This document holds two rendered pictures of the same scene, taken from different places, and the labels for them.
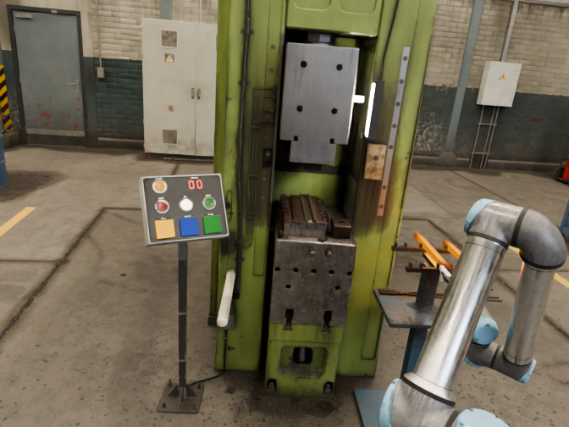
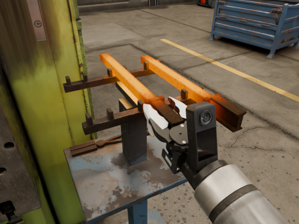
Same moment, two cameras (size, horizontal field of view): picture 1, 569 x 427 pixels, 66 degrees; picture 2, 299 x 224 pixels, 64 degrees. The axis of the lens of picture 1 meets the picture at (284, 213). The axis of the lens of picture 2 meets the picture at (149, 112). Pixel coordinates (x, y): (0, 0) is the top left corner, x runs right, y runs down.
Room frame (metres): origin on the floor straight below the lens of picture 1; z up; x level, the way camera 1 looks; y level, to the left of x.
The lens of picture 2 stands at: (1.25, -0.50, 1.22)
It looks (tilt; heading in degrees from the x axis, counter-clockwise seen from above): 33 degrees down; 337
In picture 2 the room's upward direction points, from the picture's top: straight up
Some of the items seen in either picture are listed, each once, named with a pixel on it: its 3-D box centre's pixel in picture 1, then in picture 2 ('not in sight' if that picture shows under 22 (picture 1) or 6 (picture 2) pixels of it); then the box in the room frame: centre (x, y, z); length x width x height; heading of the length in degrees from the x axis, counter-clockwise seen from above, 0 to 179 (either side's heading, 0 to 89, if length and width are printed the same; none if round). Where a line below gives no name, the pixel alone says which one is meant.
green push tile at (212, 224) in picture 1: (212, 224); not in sight; (1.75, 0.31, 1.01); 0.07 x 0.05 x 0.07; 118
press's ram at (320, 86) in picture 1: (323, 92); not in sight; (2.14, -0.13, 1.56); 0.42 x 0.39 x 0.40; 3
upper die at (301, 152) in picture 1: (308, 144); not in sight; (2.14, -0.09, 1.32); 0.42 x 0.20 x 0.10; 3
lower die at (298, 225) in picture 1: (301, 213); not in sight; (2.14, -0.09, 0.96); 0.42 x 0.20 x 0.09; 3
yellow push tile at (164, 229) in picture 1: (164, 229); not in sight; (1.66, 0.48, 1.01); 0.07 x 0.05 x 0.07; 118
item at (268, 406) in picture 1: (288, 397); not in sight; (1.88, -0.10, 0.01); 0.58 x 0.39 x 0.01; 93
